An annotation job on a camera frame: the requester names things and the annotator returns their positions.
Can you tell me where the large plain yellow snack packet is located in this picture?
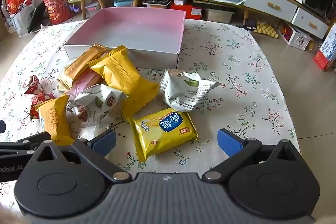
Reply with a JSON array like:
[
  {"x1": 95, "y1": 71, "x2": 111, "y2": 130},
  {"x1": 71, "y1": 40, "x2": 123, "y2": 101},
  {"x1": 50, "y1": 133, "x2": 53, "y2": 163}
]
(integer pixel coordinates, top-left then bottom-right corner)
[{"x1": 88, "y1": 46, "x2": 160, "y2": 117}]

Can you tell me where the white shopping bag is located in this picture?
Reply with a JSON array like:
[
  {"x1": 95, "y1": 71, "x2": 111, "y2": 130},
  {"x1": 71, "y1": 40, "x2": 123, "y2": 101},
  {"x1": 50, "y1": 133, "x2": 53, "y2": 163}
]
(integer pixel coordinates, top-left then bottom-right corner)
[{"x1": 7, "y1": 0, "x2": 36, "y2": 37}]

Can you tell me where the red gift box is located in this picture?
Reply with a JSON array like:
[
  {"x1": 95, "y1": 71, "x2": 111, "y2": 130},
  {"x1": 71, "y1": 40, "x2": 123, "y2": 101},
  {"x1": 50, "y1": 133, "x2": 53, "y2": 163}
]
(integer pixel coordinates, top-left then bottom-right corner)
[{"x1": 7, "y1": 0, "x2": 28, "y2": 14}]

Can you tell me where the small white stand drawer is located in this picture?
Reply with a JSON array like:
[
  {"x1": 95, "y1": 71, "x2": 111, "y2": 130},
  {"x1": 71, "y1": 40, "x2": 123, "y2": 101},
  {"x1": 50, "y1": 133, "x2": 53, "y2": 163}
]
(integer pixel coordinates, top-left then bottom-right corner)
[{"x1": 291, "y1": 7, "x2": 330, "y2": 40}]

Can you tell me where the wide white stand drawer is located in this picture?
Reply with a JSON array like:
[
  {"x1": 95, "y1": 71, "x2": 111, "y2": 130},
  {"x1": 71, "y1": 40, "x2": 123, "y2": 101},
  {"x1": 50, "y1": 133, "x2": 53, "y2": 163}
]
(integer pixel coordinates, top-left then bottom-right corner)
[{"x1": 244, "y1": 0, "x2": 299, "y2": 23}]

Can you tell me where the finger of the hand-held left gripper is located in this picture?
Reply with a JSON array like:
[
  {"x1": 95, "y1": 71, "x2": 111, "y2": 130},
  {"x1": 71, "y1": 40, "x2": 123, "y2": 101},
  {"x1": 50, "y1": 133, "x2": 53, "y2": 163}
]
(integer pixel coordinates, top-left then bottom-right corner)
[{"x1": 0, "y1": 132, "x2": 53, "y2": 157}]

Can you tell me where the white nut-print snack packet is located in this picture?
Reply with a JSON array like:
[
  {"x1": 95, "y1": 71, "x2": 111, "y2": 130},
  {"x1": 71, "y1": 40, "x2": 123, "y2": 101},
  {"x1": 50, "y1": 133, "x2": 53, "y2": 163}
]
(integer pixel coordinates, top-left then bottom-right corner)
[{"x1": 66, "y1": 84, "x2": 129, "y2": 132}]

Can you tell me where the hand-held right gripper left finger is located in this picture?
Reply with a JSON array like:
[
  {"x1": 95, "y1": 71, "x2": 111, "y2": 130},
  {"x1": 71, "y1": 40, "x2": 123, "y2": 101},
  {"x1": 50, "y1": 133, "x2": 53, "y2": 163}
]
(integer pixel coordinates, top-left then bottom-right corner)
[{"x1": 31, "y1": 130, "x2": 133, "y2": 184}]

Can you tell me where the pink snack packet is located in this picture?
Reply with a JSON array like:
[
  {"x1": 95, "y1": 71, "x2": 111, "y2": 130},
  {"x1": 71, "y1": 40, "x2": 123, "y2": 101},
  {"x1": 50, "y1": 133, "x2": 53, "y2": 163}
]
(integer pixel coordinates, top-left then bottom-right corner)
[{"x1": 65, "y1": 74, "x2": 104, "y2": 99}]

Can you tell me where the black flat panel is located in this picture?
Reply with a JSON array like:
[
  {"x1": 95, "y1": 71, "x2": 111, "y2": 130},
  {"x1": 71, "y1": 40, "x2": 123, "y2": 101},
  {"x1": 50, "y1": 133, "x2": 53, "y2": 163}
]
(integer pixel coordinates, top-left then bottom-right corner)
[{"x1": 27, "y1": 2, "x2": 49, "y2": 34}]

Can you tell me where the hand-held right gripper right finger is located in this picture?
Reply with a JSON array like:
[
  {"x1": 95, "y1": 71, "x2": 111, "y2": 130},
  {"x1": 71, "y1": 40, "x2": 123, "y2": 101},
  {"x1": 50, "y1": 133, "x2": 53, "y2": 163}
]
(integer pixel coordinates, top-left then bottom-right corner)
[{"x1": 202, "y1": 129, "x2": 303, "y2": 184}]

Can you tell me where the floral tablecloth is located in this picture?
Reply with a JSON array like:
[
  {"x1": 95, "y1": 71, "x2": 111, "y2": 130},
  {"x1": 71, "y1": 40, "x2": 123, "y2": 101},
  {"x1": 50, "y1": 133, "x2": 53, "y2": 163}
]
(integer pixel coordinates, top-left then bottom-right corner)
[{"x1": 0, "y1": 20, "x2": 301, "y2": 214}]

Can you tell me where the red gift bag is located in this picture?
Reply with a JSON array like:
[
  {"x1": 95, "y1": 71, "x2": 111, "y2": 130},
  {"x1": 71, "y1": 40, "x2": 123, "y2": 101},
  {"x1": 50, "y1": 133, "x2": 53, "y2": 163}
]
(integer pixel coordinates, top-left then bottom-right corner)
[{"x1": 41, "y1": 0, "x2": 74, "y2": 25}]

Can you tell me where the yellow packet with blue label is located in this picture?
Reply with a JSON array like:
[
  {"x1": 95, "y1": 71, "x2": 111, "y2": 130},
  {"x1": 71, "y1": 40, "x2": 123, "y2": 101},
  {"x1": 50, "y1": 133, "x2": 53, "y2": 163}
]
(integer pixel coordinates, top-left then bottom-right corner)
[{"x1": 130, "y1": 108, "x2": 198, "y2": 163}]

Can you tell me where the red storage box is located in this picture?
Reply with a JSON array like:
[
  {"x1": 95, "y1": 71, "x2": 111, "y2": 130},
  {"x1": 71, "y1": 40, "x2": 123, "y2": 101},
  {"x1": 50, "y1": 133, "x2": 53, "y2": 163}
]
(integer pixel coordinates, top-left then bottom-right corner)
[{"x1": 170, "y1": 2, "x2": 203, "y2": 20}]

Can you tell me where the blue white red carton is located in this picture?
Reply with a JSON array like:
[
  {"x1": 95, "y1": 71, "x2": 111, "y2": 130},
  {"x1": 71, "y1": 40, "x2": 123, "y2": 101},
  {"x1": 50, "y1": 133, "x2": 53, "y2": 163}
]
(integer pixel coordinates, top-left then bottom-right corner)
[{"x1": 313, "y1": 23, "x2": 336, "y2": 71}]

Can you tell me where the orange-tan snack packet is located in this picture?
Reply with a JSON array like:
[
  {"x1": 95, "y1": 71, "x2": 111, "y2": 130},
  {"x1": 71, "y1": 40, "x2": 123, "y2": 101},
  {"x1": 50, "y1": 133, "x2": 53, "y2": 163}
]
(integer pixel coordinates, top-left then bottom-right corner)
[{"x1": 57, "y1": 44, "x2": 111, "y2": 91}]

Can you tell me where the clear plastic storage bin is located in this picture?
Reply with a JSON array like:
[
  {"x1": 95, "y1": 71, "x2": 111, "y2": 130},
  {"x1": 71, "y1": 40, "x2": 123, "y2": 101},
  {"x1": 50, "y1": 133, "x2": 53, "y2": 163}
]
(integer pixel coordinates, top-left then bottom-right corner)
[{"x1": 205, "y1": 7, "x2": 236, "y2": 24}]

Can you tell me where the pink cardboard box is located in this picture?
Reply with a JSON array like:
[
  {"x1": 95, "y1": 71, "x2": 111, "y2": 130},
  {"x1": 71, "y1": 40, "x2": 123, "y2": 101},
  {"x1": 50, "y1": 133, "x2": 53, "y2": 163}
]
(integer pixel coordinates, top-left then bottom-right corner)
[{"x1": 64, "y1": 7, "x2": 187, "y2": 71}]

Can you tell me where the pale clear snack packet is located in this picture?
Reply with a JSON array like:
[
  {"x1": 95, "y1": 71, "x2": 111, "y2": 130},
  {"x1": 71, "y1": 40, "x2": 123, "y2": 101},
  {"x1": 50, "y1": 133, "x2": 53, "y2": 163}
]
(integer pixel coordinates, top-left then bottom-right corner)
[{"x1": 77, "y1": 124, "x2": 111, "y2": 141}]

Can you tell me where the white box with red print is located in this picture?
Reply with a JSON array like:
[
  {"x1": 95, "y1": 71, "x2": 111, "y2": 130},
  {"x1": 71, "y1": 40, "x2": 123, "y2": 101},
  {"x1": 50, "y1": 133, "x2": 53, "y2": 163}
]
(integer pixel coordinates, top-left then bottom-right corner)
[{"x1": 282, "y1": 22, "x2": 313, "y2": 52}]

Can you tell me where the small yellow snack packet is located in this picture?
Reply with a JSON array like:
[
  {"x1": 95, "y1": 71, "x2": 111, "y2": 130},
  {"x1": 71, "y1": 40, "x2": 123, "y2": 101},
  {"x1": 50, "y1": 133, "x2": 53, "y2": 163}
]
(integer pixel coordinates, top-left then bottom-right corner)
[{"x1": 35, "y1": 95, "x2": 76, "y2": 146}]

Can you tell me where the blue-lidded storage bin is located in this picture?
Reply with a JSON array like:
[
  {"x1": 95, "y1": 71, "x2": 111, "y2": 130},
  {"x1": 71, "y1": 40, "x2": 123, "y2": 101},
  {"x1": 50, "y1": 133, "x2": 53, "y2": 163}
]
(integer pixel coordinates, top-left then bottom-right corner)
[{"x1": 114, "y1": 0, "x2": 135, "y2": 8}]

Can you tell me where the keyboard box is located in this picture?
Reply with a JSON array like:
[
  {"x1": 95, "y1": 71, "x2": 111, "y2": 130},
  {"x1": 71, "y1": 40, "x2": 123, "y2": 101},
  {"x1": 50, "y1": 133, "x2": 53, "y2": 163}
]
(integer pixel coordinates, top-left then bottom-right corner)
[{"x1": 142, "y1": 0, "x2": 172, "y2": 8}]

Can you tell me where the red candy packet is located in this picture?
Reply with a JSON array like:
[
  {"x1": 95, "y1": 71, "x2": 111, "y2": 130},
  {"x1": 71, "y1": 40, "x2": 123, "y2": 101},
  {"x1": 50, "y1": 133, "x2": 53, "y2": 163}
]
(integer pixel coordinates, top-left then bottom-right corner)
[
  {"x1": 30, "y1": 92, "x2": 55, "y2": 120},
  {"x1": 24, "y1": 75, "x2": 44, "y2": 95}
]

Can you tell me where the pink-lidded storage bin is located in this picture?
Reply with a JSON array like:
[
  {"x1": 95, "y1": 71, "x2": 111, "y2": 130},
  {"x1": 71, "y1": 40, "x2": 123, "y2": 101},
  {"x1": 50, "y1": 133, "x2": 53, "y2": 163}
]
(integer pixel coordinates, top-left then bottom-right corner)
[{"x1": 85, "y1": 1, "x2": 102, "y2": 18}]

